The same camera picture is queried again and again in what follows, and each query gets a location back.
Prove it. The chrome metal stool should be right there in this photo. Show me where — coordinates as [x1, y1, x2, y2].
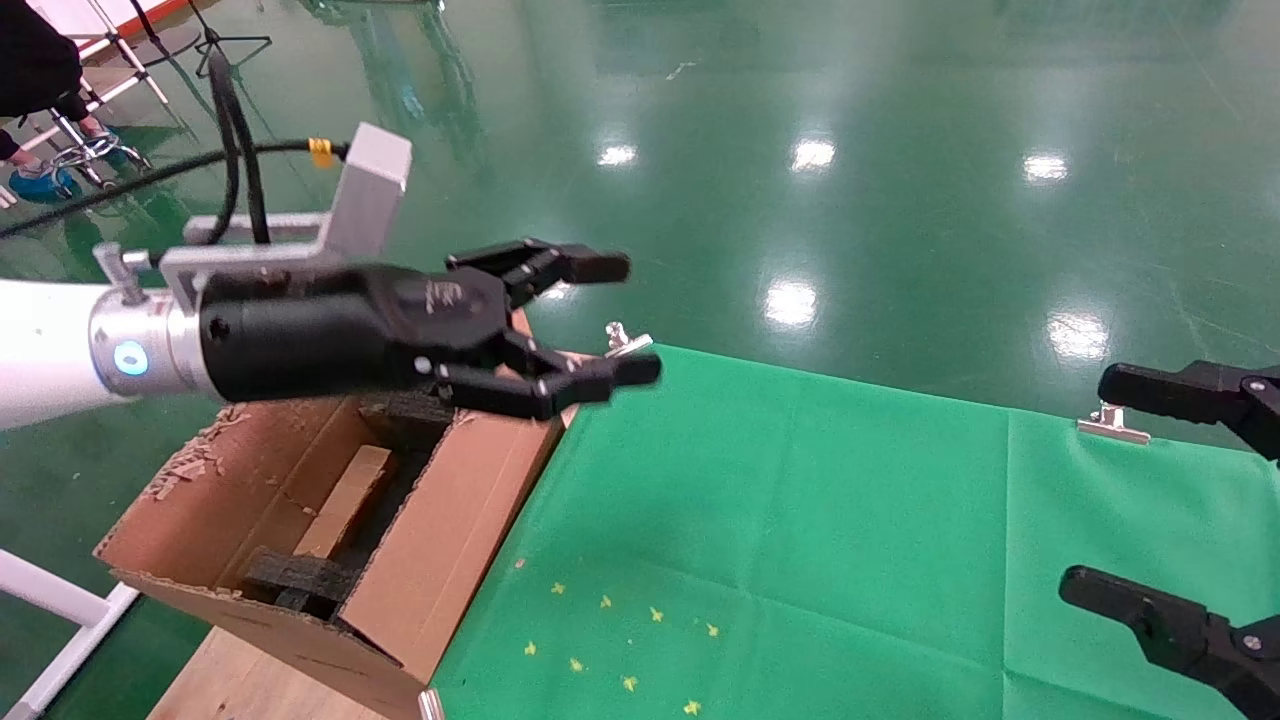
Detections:
[45, 110, 151, 191]

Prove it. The black cable with yellow tag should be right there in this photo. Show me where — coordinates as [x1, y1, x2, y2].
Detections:
[0, 138, 351, 241]

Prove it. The white tube frame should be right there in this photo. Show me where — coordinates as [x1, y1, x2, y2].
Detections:
[0, 548, 141, 720]

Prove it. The plywood board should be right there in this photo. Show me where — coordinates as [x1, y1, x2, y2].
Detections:
[148, 625, 431, 720]

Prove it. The black foam insert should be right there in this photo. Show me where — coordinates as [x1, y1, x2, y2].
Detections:
[238, 392, 461, 613]

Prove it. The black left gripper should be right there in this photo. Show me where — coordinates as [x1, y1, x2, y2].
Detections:
[198, 238, 663, 421]

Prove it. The black tripod stand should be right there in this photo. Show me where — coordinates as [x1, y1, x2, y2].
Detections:
[130, 0, 273, 79]

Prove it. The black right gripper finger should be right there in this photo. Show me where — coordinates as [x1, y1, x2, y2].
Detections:
[1098, 360, 1280, 463]
[1058, 565, 1280, 720]

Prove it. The large open brown carton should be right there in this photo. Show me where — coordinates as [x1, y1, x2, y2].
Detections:
[95, 310, 581, 720]

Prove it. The large green tablecloth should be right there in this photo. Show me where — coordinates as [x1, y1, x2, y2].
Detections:
[430, 343, 1280, 720]

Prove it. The person in black clothing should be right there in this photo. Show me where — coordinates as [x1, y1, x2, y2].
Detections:
[0, 0, 91, 161]

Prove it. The thick black camera cable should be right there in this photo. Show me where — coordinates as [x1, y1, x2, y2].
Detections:
[205, 55, 271, 246]

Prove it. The blue shoe cover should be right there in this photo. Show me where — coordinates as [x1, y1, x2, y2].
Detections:
[8, 165, 76, 206]

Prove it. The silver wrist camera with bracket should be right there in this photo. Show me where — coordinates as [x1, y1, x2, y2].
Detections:
[93, 122, 413, 306]

